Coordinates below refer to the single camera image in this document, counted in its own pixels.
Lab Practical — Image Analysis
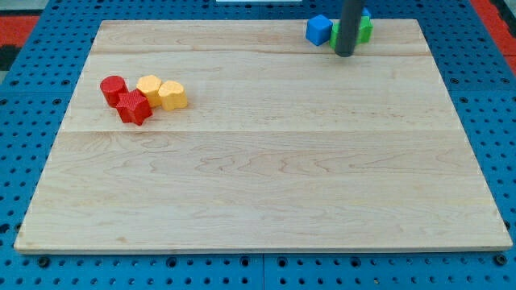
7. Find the light wooden board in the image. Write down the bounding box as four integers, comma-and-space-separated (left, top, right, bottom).
15, 19, 513, 255

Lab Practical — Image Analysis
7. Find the yellow heart block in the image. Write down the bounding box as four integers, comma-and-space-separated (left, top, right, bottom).
158, 81, 188, 111

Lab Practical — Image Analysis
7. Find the yellow hexagon block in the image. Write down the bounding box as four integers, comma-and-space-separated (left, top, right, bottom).
136, 75, 162, 108

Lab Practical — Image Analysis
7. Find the green block left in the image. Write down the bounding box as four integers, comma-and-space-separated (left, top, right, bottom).
329, 22, 340, 50

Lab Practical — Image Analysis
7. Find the green block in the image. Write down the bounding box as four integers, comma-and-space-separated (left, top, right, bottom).
356, 16, 373, 44
329, 22, 340, 50

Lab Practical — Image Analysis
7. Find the red star block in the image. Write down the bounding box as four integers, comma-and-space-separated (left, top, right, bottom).
115, 89, 152, 126

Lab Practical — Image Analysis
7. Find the blue cube block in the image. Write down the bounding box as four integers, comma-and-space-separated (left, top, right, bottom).
306, 14, 333, 46

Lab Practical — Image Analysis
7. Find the red cylinder block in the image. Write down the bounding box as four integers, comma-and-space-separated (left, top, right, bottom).
100, 76, 128, 107

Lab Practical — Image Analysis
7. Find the green block right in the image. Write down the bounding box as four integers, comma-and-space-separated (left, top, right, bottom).
356, 16, 373, 44

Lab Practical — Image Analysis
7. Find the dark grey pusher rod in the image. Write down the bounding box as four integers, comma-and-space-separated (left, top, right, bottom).
335, 0, 365, 57

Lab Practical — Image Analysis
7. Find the blue block behind rod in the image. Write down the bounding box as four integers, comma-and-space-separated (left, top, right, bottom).
361, 7, 372, 18

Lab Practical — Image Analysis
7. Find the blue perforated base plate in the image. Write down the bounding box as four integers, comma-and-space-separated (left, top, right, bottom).
1, 0, 515, 289

